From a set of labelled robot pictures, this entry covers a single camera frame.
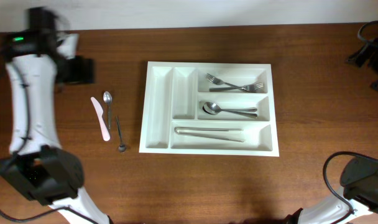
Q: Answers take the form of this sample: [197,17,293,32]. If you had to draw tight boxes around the pink plastic knife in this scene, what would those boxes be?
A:
[90,96,111,141]

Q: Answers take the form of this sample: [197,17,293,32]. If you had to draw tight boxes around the steel tongs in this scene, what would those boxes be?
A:
[174,127,245,142]

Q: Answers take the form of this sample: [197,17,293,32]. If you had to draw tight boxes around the steel fork angled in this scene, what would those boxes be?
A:
[205,73,258,93]

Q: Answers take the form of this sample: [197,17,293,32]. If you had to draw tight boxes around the steel tablespoon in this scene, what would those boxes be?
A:
[203,104,257,114]
[203,102,258,118]

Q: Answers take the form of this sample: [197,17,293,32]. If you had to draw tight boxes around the steel fork straight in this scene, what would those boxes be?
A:
[209,83,264,92]

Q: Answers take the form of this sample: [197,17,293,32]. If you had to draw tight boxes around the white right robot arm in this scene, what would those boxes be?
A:
[281,21,378,224]

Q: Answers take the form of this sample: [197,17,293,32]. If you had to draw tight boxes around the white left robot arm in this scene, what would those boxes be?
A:
[0,7,111,223]

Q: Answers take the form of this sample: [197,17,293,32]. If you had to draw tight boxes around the small steel teaspoon upper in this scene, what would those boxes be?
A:
[103,91,113,129]

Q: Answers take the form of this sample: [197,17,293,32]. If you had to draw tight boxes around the small steel teaspoon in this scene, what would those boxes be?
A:
[103,91,113,129]
[115,116,127,153]

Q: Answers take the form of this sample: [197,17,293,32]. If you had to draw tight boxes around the small steel teaspoon lower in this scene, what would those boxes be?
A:
[115,116,127,153]

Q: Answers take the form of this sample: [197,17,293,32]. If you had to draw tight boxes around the white cutlery tray organizer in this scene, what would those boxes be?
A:
[139,62,279,157]

